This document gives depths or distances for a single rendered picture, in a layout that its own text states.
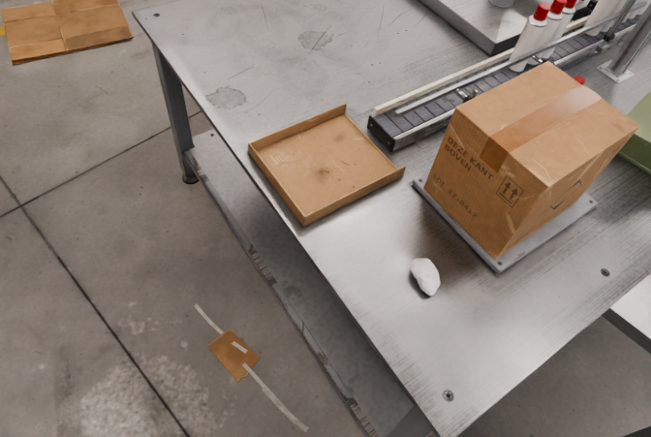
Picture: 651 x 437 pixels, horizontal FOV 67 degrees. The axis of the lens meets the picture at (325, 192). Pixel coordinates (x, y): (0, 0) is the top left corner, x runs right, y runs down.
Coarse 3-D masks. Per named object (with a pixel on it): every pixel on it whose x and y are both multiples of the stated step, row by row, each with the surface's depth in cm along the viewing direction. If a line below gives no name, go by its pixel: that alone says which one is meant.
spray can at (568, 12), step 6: (570, 0) 136; (576, 0) 136; (570, 6) 137; (564, 12) 138; (570, 12) 138; (564, 18) 139; (570, 18) 140; (564, 24) 141; (558, 30) 142; (564, 30) 143; (552, 36) 144; (558, 36) 144; (552, 48) 148; (546, 54) 149
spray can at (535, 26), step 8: (544, 8) 130; (536, 16) 132; (544, 16) 132; (528, 24) 134; (536, 24) 133; (544, 24) 133; (528, 32) 135; (536, 32) 134; (520, 40) 139; (528, 40) 137; (536, 40) 136; (520, 48) 140; (528, 48) 139; (512, 56) 143; (520, 64) 143; (520, 72) 145
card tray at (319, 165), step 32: (288, 128) 126; (320, 128) 131; (352, 128) 132; (256, 160) 121; (288, 160) 123; (320, 160) 124; (352, 160) 125; (384, 160) 126; (288, 192) 117; (320, 192) 118; (352, 192) 114
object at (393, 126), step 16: (640, 16) 171; (560, 48) 155; (576, 48) 156; (496, 64) 147; (480, 80) 142; (496, 80) 142; (448, 96) 136; (384, 112) 130; (416, 112) 131; (432, 112) 132; (384, 128) 127; (400, 128) 127
